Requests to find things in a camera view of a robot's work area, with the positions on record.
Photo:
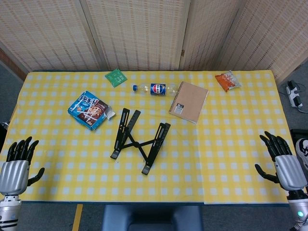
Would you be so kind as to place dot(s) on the white power strip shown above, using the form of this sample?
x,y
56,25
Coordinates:
x,y
293,95

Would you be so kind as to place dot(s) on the green sachet packet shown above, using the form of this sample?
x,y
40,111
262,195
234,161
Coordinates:
x,y
116,77

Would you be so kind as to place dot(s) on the woven folding screen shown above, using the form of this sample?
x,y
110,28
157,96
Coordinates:
x,y
144,36

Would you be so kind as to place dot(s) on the brown spiral notebook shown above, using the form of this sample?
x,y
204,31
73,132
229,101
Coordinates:
x,y
190,102

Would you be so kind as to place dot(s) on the black folding laptop stand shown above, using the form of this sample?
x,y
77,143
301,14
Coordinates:
x,y
136,145

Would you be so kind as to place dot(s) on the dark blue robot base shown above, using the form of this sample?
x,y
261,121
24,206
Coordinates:
x,y
149,216

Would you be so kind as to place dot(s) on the orange snack bag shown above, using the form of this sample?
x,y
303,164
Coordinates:
x,y
226,80

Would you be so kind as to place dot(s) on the blue cookie box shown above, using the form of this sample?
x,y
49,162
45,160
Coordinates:
x,y
86,110

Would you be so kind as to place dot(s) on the clear Pepsi plastic bottle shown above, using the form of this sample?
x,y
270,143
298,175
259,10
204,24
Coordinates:
x,y
157,89

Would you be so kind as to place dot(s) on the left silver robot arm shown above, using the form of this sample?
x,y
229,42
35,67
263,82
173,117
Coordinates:
x,y
8,211

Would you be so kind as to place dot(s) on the yellow checkered tablecloth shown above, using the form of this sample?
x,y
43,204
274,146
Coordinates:
x,y
216,144

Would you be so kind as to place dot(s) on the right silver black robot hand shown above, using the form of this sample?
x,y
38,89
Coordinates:
x,y
288,170

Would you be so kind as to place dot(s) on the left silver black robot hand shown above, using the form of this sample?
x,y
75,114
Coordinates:
x,y
14,175

